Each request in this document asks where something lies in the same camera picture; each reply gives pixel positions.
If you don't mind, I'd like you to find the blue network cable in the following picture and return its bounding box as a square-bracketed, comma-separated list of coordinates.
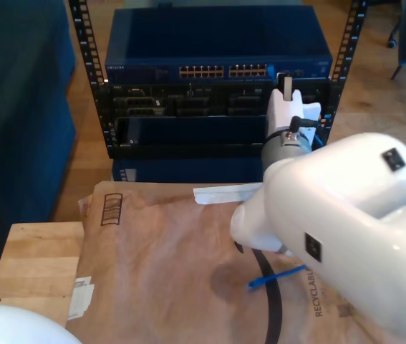
[248, 63, 307, 290]

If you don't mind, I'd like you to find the black rack server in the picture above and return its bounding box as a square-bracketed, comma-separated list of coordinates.
[107, 80, 332, 118]

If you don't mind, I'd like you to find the long white tape strip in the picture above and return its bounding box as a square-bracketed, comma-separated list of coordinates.
[192, 182, 264, 206]

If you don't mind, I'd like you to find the dark blue base box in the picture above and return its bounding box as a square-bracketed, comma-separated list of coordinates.
[111, 157, 266, 183]

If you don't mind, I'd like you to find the brown packing paper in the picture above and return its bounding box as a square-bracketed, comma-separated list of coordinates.
[62, 178, 406, 344]

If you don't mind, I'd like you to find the blue couch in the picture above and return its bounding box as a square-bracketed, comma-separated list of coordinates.
[0, 0, 78, 268]

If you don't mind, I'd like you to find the white paper label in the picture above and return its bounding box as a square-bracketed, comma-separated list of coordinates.
[67, 275, 95, 322]

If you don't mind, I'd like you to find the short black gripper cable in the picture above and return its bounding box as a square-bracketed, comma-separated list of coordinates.
[287, 115, 319, 135]

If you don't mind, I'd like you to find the blue network switch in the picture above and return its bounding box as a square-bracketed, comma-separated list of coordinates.
[104, 5, 334, 85]

